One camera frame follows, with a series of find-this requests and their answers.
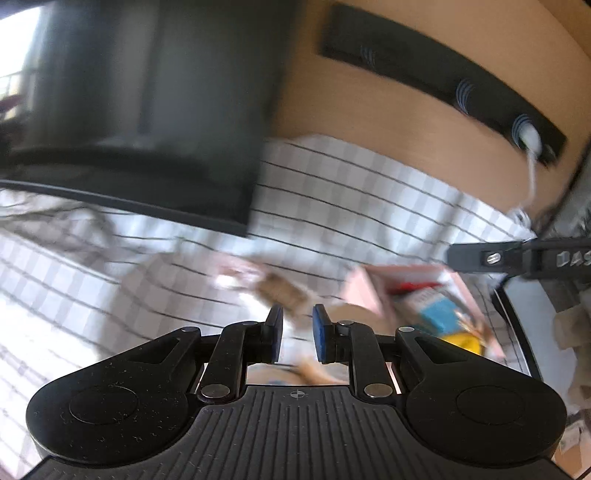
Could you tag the black computer monitor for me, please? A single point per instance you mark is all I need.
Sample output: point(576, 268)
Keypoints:
point(161, 115)

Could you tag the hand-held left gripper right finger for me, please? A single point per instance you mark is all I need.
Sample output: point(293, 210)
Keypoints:
point(319, 332)

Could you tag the pink clear plastic packet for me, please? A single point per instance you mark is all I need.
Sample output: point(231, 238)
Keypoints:
point(411, 287)

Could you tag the blue white cotton pad pack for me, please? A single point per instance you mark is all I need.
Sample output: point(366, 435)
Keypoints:
point(438, 314)

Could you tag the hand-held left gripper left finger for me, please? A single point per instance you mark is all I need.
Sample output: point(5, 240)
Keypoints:
point(276, 332)

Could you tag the white black checkered tablecloth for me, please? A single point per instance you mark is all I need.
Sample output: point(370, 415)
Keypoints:
point(369, 207)

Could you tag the pink cardboard box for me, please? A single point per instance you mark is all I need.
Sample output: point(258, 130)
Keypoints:
point(364, 290)

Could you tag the grey black-edged board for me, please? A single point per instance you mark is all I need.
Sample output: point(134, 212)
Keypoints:
point(545, 323)

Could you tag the black bar with blue marks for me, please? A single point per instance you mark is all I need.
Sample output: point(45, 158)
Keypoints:
point(438, 78)

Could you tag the brown snack packet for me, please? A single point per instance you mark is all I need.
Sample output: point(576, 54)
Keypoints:
point(281, 288)

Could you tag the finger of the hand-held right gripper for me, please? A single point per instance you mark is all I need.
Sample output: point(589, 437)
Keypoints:
point(480, 257)

